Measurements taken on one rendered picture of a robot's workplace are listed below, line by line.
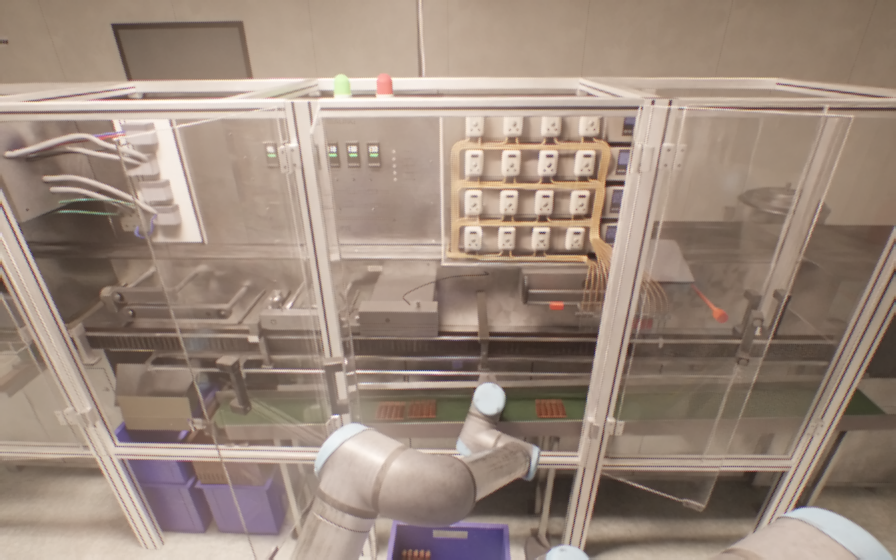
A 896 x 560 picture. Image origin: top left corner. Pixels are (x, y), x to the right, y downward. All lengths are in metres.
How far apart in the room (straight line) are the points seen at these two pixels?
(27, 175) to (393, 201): 1.21
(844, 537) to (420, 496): 0.53
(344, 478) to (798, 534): 0.61
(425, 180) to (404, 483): 1.22
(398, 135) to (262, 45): 3.15
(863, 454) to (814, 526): 2.16
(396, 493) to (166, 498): 1.69
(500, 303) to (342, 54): 3.19
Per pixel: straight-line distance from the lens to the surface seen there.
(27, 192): 2.05
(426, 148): 1.74
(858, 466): 2.82
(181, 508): 2.42
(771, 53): 5.18
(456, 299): 1.88
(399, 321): 1.58
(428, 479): 0.81
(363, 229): 1.87
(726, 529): 2.58
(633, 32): 4.67
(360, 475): 0.83
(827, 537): 0.61
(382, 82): 1.73
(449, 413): 1.76
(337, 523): 0.86
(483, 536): 1.81
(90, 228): 2.38
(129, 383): 2.17
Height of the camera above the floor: 1.90
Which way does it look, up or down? 27 degrees down
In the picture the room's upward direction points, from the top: straight up
